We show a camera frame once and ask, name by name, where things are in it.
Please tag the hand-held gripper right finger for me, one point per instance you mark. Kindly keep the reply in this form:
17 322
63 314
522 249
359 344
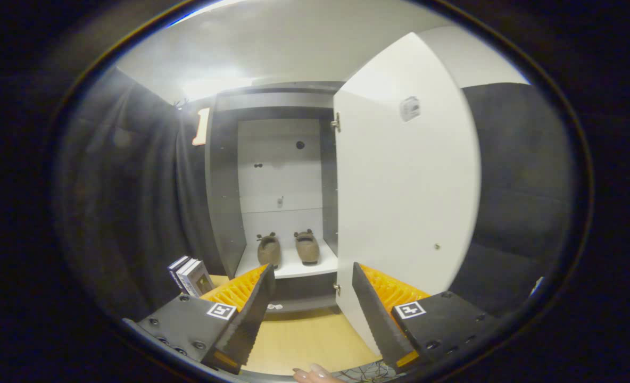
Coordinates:
376 319

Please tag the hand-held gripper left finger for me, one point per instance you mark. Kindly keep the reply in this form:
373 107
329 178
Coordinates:
251 314

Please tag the brown fuzzy slipper shoe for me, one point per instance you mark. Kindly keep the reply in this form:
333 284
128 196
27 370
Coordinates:
307 247
268 250

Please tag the grey shoe cabinet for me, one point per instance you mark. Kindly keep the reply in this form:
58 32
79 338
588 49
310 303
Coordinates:
222 186

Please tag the white cloth with dark lines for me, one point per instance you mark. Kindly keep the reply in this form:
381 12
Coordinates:
368 372

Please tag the white book with portrait cover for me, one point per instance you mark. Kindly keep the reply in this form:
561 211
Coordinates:
200 282

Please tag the blue and white book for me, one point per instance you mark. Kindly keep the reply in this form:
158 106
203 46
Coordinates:
174 268
183 271

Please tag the black backdrop cloth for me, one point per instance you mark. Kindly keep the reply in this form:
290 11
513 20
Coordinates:
517 186

